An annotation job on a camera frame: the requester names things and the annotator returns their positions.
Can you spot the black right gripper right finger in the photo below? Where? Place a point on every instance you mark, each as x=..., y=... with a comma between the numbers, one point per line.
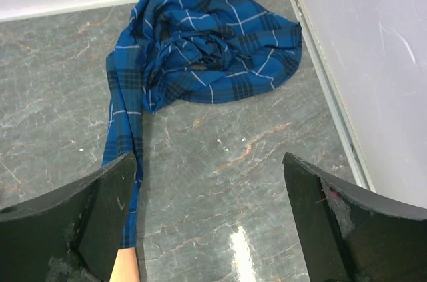
x=348, y=233

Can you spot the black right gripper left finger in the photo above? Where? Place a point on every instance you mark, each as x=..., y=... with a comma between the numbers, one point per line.
x=71, y=233

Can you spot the blue plaid shirt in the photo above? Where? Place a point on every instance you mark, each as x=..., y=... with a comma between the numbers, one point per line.
x=202, y=51

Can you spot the aluminium corner post right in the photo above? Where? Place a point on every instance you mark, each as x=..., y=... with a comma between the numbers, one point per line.
x=340, y=117

